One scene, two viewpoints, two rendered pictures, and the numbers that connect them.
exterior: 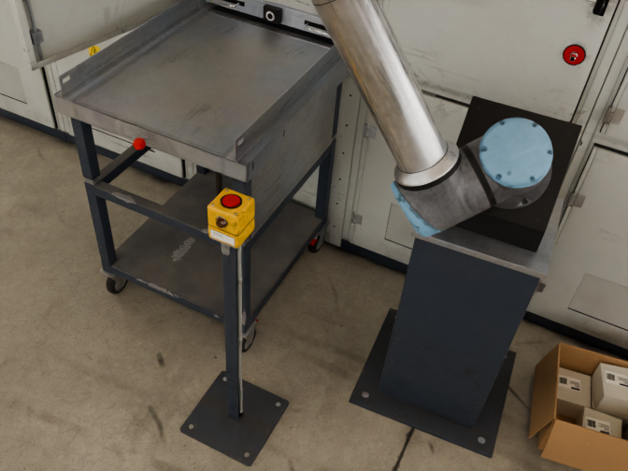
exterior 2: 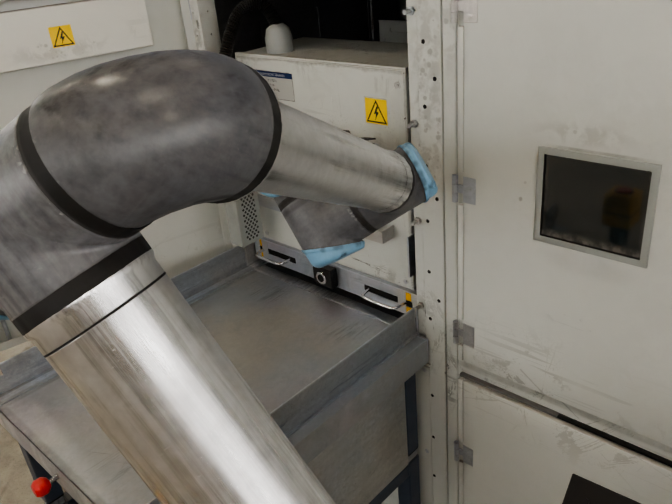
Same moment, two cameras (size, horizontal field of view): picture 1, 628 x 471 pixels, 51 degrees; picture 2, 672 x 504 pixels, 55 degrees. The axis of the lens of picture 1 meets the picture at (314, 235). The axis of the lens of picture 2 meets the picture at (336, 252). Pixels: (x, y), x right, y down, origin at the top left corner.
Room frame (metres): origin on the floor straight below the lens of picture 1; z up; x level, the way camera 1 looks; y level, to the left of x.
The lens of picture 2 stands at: (0.85, -0.35, 1.64)
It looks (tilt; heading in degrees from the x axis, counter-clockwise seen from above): 27 degrees down; 23
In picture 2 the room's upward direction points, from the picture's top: 6 degrees counter-clockwise
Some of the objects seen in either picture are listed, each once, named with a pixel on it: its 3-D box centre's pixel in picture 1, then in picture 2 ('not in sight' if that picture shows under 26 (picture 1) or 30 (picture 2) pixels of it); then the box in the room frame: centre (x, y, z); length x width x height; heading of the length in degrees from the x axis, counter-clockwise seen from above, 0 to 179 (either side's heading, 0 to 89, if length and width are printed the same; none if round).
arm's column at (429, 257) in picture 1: (459, 308); not in sight; (1.35, -0.46, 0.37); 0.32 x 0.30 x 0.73; 71
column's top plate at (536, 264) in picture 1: (490, 217); not in sight; (1.35, -0.46, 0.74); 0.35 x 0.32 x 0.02; 71
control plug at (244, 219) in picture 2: not in sight; (243, 208); (2.13, 0.42, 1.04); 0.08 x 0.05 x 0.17; 157
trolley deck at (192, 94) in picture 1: (214, 81); (211, 377); (1.76, 0.34, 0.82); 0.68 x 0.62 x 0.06; 158
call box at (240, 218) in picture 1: (231, 218); not in sight; (1.13, 0.19, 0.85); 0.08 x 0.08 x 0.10; 68
